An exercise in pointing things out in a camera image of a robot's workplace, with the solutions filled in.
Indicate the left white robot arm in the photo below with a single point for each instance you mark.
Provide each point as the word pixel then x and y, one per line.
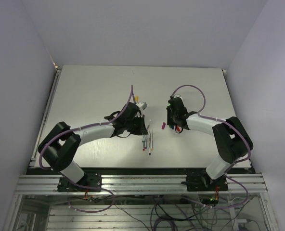
pixel 60 145

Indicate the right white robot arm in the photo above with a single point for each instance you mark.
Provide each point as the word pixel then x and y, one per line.
pixel 231 138

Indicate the aluminium frame rail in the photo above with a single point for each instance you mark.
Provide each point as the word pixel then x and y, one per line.
pixel 138 185

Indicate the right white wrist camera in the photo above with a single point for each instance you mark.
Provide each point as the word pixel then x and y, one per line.
pixel 177 95

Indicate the orange marker pen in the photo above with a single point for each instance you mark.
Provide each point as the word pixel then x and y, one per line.
pixel 152 140

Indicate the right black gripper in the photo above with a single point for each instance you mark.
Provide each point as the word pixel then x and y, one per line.
pixel 169 122

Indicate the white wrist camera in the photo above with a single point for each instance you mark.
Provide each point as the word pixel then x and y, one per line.
pixel 177 95
pixel 142 106

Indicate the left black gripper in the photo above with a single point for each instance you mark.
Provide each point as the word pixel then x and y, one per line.
pixel 141 130

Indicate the purple marker pen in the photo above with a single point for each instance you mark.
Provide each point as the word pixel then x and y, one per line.
pixel 146 141

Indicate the blue marker pen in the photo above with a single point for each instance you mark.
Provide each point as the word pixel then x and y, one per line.
pixel 149 143

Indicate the red marker pen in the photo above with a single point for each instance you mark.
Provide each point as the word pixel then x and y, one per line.
pixel 143 141

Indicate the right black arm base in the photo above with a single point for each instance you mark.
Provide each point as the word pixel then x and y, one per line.
pixel 197 180

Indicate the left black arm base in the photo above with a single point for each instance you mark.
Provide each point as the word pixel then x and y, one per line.
pixel 89 183

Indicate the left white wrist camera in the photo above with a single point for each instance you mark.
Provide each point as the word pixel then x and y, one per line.
pixel 142 106

